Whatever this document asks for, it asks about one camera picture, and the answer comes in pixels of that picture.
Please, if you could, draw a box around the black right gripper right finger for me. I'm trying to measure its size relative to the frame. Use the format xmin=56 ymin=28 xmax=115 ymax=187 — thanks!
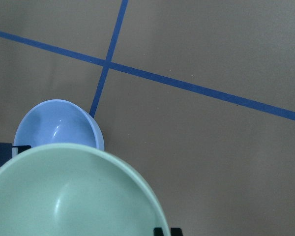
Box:
xmin=170 ymin=228 xmax=182 ymax=236

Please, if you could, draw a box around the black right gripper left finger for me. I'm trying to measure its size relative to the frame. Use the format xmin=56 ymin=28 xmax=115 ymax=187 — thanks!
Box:
xmin=153 ymin=228 xmax=164 ymax=236

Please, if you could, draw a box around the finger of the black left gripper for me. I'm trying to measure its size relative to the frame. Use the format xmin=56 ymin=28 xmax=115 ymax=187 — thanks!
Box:
xmin=0 ymin=143 xmax=31 ymax=167

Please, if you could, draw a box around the blue bowl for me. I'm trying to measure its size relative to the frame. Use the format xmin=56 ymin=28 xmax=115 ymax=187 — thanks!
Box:
xmin=13 ymin=99 xmax=105 ymax=150

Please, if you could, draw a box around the green bowl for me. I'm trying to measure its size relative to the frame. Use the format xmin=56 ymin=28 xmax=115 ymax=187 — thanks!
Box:
xmin=0 ymin=144 xmax=170 ymax=236

